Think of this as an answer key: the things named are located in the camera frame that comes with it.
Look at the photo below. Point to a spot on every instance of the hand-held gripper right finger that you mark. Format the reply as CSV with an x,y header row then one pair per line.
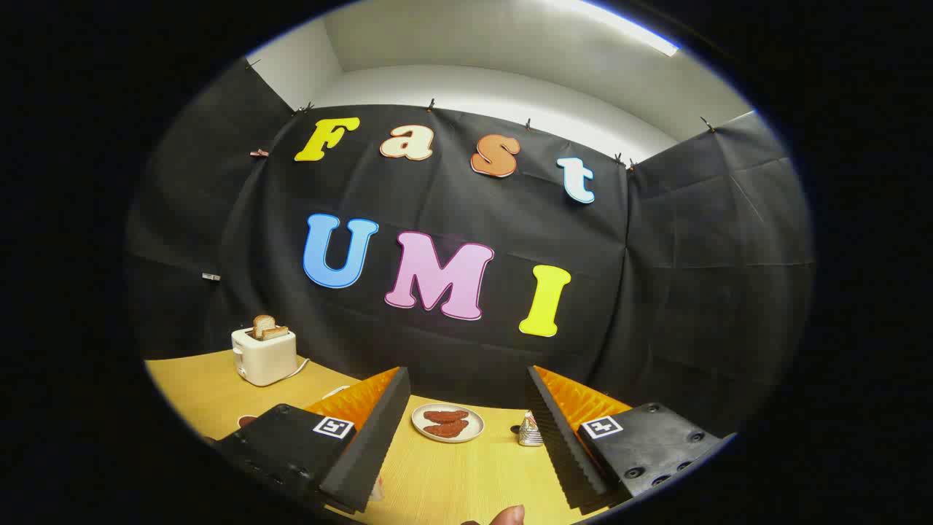
x,y
565,452

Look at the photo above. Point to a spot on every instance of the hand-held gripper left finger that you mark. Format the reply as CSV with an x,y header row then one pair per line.
x,y
364,452

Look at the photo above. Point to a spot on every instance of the red-brown meat piece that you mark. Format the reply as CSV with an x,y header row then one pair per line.
x,y
446,429
444,416

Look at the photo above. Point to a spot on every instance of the wooden table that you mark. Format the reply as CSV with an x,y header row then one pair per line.
x,y
452,474

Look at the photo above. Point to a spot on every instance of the white round plate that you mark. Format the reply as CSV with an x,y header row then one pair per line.
x,y
474,430

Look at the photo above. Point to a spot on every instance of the cream white toaster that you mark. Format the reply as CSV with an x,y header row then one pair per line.
x,y
264,359

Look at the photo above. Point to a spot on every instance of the toast slice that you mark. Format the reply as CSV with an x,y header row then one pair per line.
x,y
262,324
275,333

